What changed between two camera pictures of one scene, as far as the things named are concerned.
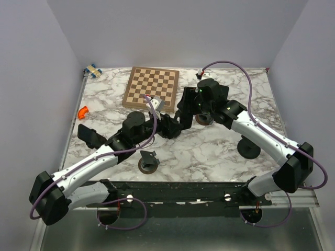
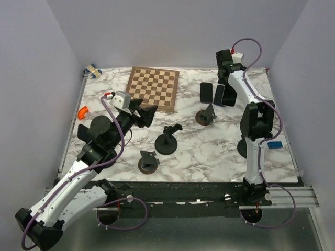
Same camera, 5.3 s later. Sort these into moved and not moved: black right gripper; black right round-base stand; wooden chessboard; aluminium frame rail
Moved: black right gripper
Not moved: wooden chessboard; aluminium frame rail; black right round-base stand
